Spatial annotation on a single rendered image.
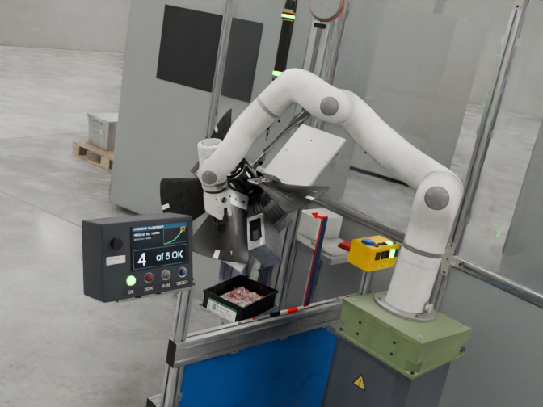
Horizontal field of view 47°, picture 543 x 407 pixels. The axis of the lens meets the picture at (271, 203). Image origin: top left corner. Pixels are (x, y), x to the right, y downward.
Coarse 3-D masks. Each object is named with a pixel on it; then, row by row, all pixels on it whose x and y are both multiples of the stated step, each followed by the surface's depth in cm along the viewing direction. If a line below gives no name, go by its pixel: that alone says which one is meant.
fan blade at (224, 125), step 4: (228, 112) 256; (224, 116) 258; (228, 116) 255; (220, 120) 260; (224, 120) 257; (228, 120) 253; (220, 124) 259; (224, 124) 255; (228, 124) 252; (220, 128) 258; (224, 128) 254; (228, 128) 251; (216, 132) 261; (220, 132) 257; (224, 132) 253; (212, 136) 263; (216, 136) 260; (220, 136) 256; (224, 136) 253
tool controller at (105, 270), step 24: (120, 216) 161; (144, 216) 161; (168, 216) 161; (96, 240) 149; (120, 240) 149; (144, 240) 155; (168, 240) 159; (96, 264) 150; (120, 264) 151; (168, 264) 160; (192, 264) 165; (96, 288) 151; (120, 288) 151; (144, 288) 156; (168, 288) 161
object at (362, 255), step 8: (352, 240) 227; (360, 240) 228; (376, 240) 231; (384, 240) 233; (352, 248) 228; (360, 248) 225; (368, 248) 222; (376, 248) 223; (384, 248) 225; (392, 248) 229; (352, 256) 228; (360, 256) 225; (368, 256) 222; (360, 264) 225; (368, 264) 223; (376, 264) 225; (384, 264) 229; (392, 264) 232
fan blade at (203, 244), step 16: (240, 208) 231; (208, 224) 225; (224, 224) 225; (240, 224) 228; (192, 240) 222; (208, 240) 222; (224, 240) 222; (240, 240) 224; (208, 256) 219; (224, 256) 219; (240, 256) 220
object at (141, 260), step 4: (148, 248) 156; (136, 252) 153; (140, 252) 154; (144, 252) 155; (148, 252) 156; (136, 256) 154; (140, 256) 154; (144, 256) 155; (148, 256) 156; (136, 260) 154; (140, 260) 154; (144, 260) 155; (148, 260) 156; (136, 264) 154; (140, 264) 154; (144, 264) 155; (148, 264) 156; (136, 268) 154; (140, 268) 154; (144, 268) 155
